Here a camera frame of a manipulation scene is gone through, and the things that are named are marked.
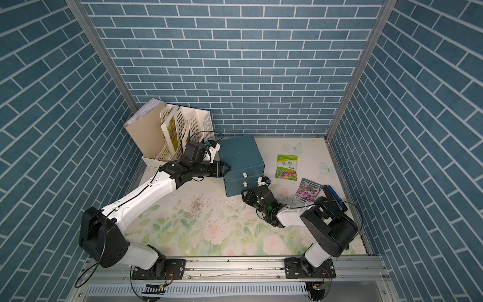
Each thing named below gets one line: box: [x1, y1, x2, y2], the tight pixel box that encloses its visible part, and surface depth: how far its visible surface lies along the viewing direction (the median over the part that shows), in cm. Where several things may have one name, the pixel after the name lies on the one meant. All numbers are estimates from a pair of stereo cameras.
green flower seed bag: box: [275, 154, 299, 182], surface depth 107 cm
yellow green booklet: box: [167, 115, 178, 153], surface depth 98 cm
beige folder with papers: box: [123, 97, 166, 160], surface depth 93 cm
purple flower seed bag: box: [291, 177, 324, 206], surface depth 98 cm
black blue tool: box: [322, 184, 348, 213], surface depth 96 cm
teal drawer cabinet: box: [218, 134, 265, 197], surface depth 85 cm
